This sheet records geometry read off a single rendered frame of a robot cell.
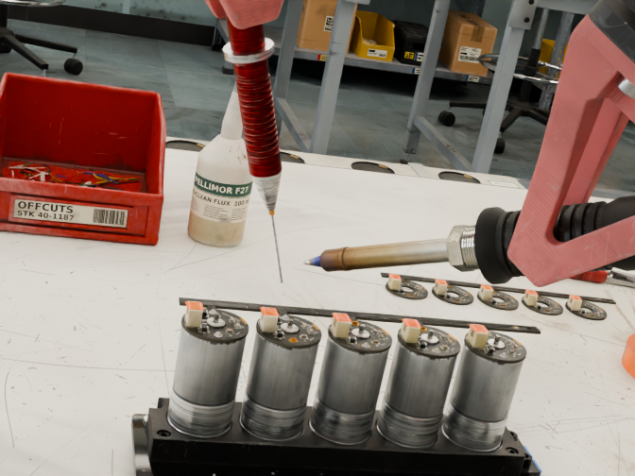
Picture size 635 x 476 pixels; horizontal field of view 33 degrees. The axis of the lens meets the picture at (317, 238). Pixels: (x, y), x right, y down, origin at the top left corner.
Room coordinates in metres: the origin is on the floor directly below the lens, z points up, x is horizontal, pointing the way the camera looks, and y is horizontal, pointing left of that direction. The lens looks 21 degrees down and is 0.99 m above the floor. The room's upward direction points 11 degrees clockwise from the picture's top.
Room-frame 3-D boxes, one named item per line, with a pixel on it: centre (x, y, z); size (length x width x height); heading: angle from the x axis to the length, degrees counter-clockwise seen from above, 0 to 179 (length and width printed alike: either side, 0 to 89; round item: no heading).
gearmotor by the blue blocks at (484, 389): (0.38, -0.08, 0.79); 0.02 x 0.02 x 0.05
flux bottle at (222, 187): (0.59, 0.06, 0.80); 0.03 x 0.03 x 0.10
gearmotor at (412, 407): (0.37, -0.05, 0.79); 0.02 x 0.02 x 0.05
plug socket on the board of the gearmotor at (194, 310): (0.35, 0.04, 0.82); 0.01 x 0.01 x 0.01; 15
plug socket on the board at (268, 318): (0.36, 0.01, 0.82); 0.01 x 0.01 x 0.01; 15
